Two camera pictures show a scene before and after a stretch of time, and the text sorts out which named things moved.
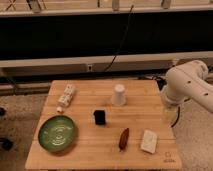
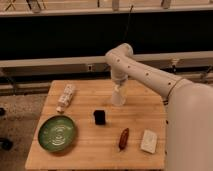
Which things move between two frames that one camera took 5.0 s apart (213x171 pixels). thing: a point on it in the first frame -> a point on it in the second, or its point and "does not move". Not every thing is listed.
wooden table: (102, 125) does not move
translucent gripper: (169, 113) -> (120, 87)
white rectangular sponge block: (148, 141) does not move
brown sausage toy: (124, 140) does not move
